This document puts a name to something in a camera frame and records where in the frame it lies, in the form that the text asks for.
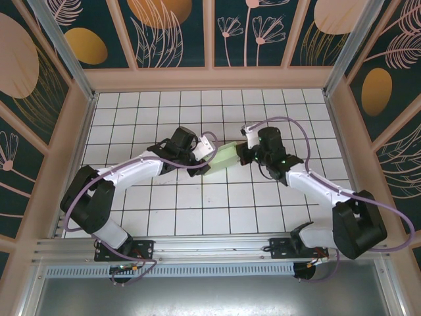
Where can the pale green paper box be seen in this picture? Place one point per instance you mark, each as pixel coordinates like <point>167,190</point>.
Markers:
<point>222,158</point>

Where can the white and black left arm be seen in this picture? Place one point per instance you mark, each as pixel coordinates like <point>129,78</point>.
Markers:
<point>98,197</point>

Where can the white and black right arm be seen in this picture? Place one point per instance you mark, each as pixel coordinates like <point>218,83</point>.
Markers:
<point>348,214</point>

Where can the grey metal shelf sheet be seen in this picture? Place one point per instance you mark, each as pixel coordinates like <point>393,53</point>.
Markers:
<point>210,296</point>

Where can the aluminium frame rail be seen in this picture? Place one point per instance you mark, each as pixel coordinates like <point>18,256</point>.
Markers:
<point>210,245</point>

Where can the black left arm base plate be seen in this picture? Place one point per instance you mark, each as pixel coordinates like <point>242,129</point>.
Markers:
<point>141,250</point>

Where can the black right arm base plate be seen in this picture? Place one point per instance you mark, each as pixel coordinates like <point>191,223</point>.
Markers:
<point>283,248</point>

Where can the wall panel with orange circle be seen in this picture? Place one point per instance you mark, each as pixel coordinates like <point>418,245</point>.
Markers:
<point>158,33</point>

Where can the wall panel with pink flowers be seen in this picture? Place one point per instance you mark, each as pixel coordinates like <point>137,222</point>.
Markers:
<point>250,33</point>

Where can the wall panel with golden feather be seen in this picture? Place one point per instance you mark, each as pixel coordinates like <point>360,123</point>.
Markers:
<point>322,33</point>

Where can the wall panel with pink leaves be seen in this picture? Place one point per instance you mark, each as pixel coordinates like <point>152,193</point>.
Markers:
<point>401,177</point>

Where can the aluminium corner post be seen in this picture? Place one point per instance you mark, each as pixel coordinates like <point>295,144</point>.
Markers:
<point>355,46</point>
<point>65,49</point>

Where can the wall panel with orange oval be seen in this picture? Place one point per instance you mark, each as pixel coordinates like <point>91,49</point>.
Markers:
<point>388,66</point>

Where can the wall panel with small pink flower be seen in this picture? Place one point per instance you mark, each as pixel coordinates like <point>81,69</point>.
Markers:
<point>16,164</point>

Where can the wall panel with large pink oval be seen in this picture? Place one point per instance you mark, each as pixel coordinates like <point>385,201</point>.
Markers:
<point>23,66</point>

